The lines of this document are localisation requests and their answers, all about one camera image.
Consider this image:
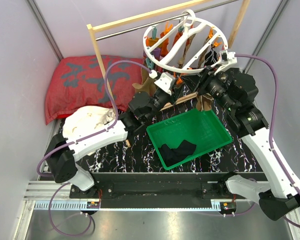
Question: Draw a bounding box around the black white-striped sock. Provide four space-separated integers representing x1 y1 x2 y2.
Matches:
204 48 219 67

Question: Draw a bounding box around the white round clip hanger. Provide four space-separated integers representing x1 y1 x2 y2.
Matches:
142 9 228 74

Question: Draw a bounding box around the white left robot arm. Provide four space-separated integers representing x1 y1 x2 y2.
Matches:
43 83 183 198

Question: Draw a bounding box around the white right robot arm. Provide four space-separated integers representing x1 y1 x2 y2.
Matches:
191 68 300 221

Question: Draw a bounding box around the olive brown hanging sock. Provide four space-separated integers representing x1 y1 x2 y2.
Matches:
132 68 157 96

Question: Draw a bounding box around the orange hanging sock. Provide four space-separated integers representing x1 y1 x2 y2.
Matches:
160 22 184 57

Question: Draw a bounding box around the purple hanging sock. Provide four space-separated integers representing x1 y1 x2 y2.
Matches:
151 47 161 61

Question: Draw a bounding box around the metal hanging rod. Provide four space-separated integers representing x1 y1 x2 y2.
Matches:
95 0 238 41

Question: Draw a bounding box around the red patterned pillow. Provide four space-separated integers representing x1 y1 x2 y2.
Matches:
44 55 144 124

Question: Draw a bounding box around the white crumpled cloth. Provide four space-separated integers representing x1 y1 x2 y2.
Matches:
63 105 118 156

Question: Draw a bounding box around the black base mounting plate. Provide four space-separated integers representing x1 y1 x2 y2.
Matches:
69 171 260 210

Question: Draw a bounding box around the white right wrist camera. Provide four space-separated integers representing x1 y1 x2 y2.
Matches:
211 49 238 75

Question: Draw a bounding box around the wooden drying rack frame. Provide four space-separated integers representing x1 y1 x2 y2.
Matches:
75 0 250 145

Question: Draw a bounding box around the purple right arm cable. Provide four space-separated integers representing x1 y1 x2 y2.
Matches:
222 53 300 230

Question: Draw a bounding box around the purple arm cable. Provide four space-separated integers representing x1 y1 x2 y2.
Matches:
222 53 300 230
36 59 157 236

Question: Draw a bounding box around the aluminium rail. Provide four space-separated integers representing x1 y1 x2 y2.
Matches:
23 181 101 211

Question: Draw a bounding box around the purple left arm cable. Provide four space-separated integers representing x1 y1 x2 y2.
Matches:
36 59 157 236

